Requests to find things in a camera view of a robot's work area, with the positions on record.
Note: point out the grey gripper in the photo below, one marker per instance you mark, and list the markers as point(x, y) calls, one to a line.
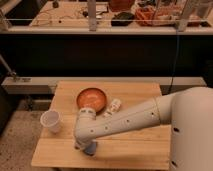
point(88, 150)

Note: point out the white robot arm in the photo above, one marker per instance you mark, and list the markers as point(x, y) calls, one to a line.
point(188, 112)

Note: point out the orange bowl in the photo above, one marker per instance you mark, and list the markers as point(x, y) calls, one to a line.
point(93, 98)

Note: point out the white paper cup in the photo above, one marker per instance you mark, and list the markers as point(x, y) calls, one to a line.
point(51, 120)

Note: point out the white tube bottle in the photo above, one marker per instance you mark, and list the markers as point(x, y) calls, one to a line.
point(113, 107)

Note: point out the black tray on bench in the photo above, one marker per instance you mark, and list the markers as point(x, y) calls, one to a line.
point(122, 19)

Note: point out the orange crate on bench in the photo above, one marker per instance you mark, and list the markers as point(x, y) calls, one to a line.
point(158, 17)

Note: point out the metal clamp bracket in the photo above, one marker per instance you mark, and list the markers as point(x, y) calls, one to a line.
point(12, 73)

